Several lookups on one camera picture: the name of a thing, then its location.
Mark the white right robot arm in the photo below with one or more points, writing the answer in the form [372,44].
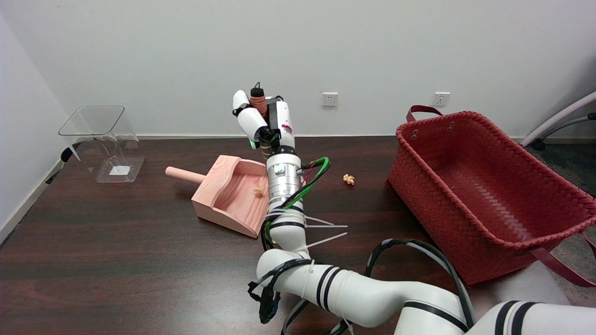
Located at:
[363,293]

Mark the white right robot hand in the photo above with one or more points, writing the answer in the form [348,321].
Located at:
[281,121]

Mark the grey office chair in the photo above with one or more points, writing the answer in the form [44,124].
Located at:
[558,118]

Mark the yellow paper ball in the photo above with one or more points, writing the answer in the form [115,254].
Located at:
[348,179]
[258,191]

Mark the wooden dustpan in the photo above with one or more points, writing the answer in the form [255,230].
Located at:
[233,186]

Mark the white wall socket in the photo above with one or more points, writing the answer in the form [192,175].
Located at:
[441,99]
[329,99]

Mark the brown bristle hand broom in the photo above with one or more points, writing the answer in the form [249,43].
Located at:
[258,100]

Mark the red woven basket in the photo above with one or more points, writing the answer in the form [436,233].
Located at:
[489,195]

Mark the clear plastic container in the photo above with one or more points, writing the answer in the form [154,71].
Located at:
[118,171]

